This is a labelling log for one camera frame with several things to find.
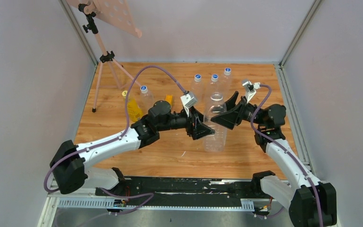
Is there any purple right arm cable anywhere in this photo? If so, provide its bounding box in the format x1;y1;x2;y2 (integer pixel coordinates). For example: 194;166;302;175
250;84;325;227

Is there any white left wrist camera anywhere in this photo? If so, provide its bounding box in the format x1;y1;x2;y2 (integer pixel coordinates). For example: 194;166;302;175
180;91;198;117

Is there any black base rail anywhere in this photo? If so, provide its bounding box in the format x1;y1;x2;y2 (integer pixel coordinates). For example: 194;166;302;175
57;175;284;212

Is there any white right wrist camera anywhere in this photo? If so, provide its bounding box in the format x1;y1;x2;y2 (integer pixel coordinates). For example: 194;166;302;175
242;79;261;104

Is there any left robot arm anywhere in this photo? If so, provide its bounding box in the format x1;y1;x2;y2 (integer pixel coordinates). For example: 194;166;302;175
48;101;215;194

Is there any clear capped bottle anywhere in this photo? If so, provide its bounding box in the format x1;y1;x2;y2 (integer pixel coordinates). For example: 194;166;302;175
206;74;219;96
190;74;205;103
219;68;233;98

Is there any clear capped bottle left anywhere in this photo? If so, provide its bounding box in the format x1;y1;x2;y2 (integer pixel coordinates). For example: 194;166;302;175
190;74;205;103

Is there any pink music stand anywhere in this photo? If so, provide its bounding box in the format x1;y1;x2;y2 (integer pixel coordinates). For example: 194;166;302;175
65;0;147;113

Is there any clear capped bottle right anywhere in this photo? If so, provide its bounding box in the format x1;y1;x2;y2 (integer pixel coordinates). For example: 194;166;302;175
219;68;233;98

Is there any yellow label juice bottle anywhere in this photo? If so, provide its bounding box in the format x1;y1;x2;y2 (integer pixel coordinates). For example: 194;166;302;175
127;95;143;122

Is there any blue Pocari Sweat cap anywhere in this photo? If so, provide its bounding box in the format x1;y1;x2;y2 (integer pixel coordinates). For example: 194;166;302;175
140;86;148;94

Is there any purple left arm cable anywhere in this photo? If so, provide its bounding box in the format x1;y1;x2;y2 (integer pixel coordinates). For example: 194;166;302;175
43;65;189;193

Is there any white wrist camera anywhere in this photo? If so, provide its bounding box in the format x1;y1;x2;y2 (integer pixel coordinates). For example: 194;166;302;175
242;79;261;104
180;91;198;117

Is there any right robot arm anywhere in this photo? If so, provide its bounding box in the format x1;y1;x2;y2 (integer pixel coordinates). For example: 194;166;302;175
211;92;337;227

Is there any large pineapple juice bottle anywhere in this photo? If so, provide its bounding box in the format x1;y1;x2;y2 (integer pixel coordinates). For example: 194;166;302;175
203;92;227;152

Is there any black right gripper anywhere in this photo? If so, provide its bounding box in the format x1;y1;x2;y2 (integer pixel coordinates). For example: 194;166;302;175
211;91;267;129

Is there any yellow green toy block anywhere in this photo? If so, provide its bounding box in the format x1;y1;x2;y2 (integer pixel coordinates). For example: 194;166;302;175
164;95;173;105

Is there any clear capped bottle middle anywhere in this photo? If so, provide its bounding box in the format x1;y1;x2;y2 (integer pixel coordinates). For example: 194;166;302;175
206;74;219;96

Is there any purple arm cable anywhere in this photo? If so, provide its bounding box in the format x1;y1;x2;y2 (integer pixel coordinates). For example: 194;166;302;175
250;84;325;227
43;65;189;193

